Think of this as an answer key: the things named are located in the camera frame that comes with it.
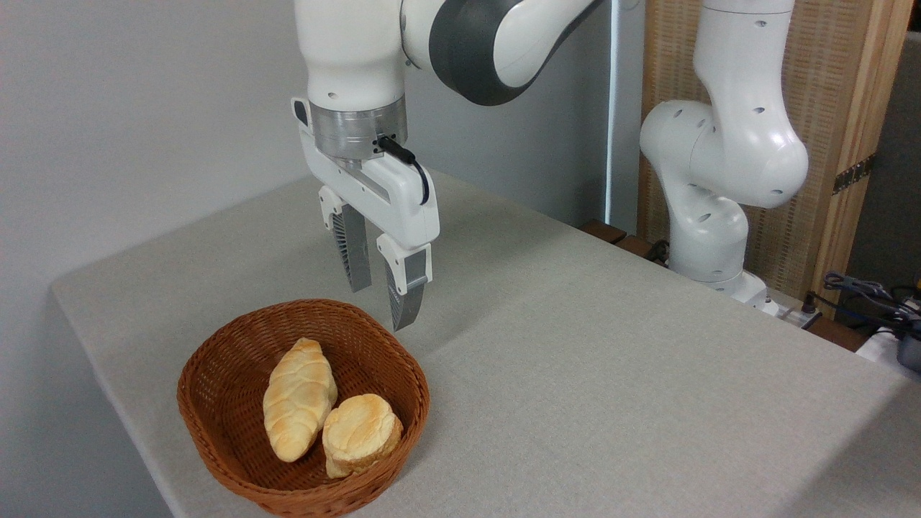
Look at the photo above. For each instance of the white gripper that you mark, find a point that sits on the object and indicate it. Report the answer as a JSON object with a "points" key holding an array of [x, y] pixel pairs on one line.
{"points": [[392, 198]]}

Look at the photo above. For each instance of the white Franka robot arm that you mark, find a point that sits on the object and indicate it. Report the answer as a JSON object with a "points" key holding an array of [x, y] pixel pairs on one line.
{"points": [[727, 144]]}

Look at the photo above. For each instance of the long braided bread loaf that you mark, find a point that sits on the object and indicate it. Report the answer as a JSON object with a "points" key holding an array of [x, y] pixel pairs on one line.
{"points": [[296, 403]]}

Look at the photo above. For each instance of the short round bread roll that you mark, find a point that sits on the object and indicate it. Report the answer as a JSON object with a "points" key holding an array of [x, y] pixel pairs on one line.
{"points": [[360, 432]]}

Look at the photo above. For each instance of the brown wicker basket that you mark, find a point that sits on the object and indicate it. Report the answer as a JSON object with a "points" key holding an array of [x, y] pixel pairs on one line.
{"points": [[223, 374]]}

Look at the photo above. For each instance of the gray tablecloth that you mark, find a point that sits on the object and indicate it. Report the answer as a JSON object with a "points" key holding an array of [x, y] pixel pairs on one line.
{"points": [[611, 403]]}

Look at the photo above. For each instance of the white vertical light strip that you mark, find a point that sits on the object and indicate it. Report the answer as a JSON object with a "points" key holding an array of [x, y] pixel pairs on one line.
{"points": [[613, 108]]}

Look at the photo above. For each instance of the white power strip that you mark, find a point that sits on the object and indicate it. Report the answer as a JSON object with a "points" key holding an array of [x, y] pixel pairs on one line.
{"points": [[791, 311]]}

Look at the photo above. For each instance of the wooden woven partition panel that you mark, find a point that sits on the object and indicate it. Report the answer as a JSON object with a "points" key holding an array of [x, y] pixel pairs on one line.
{"points": [[835, 72]]}

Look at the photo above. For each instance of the white cloth sheet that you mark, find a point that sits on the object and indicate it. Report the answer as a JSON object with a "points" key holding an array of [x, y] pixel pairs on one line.
{"points": [[879, 349]]}

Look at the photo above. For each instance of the dark gray round container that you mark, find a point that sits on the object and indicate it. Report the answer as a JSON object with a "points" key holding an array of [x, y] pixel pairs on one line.
{"points": [[910, 352]]}

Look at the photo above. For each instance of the black metal hinge bracket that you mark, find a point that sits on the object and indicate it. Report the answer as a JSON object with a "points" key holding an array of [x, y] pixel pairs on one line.
{"points": [[853, 174]]}

